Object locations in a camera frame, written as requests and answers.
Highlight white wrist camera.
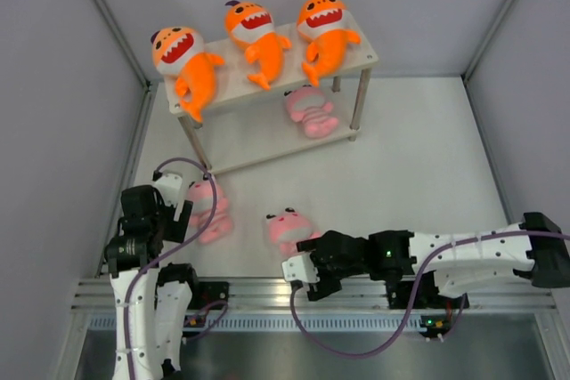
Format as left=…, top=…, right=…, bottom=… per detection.
left=152, top=172, right=183, bottom=206
left=281, top=253, right=320, bottom=284

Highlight white two-tier wooden shelf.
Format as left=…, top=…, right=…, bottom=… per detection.
left=159, top=23, right=379, bottom=175

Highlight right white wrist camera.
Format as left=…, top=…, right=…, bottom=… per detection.
left=281, top=253, right=320, bottom=284

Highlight aluminium front rail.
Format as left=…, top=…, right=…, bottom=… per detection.
left=70, top=276, right=558, bottom=332

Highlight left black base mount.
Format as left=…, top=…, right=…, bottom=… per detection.
left=188, top=280, right=230, bottom=311

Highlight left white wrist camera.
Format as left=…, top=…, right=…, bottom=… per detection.
left=152, top=172, right=183, bottom=206

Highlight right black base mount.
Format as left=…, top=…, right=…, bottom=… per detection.
left=386, top=281, right=462, bottom=310

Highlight pink striped plush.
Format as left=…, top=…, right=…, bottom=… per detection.
left=186, top=174, right=233, bottom=245
left=284, top=85, right=339, bottom=139
left=265, top=207, right=321, bottom=257

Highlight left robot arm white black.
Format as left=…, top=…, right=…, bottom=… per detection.
left=104, top=182, right=201, bottom=379

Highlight orange shark plush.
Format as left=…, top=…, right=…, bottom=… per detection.
left=297, top=0, right=362, bottom=86
left=224, top=0, right=292, bottom=91
left=151, top=26, right=224, bottom=124

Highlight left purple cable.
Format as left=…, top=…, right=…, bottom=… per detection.
left=123, top=157, right=231, bottom=380

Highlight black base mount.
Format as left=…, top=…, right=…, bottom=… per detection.
left=386, top=281, right=462, bottom=310
left=188, top=280, right=230, bottom=311

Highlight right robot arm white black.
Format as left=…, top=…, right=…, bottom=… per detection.
left=281, top=212, right=569, bottom=306

